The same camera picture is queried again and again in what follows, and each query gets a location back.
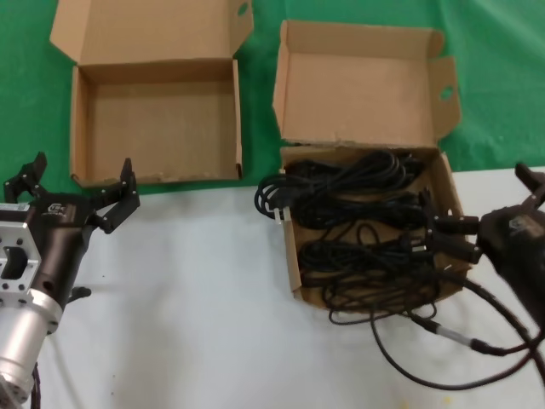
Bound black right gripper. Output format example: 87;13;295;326
419;161;545;334

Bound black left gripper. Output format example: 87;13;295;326
3;151;141;308

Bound black power cable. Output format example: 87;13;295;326
284;153;422;191
300;223;448;291
322;272;442;327
254;151;401;225
293;191;433;231

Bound cardboard box with plain lid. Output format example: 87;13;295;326
49;0;255;185

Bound cardboard box with torn lid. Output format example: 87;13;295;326
272;19;473;308

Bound black left wrist connector stub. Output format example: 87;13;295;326
66;285;93;302

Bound green cloth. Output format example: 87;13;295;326
0;0;545;201

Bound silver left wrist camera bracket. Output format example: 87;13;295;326
0;202;43;308

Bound black robot cable silver connector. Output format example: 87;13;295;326
370;272;545;391

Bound loose black power cable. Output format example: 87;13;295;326
322;272;442;327

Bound black left arm cable harness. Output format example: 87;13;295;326
29;361;44;409

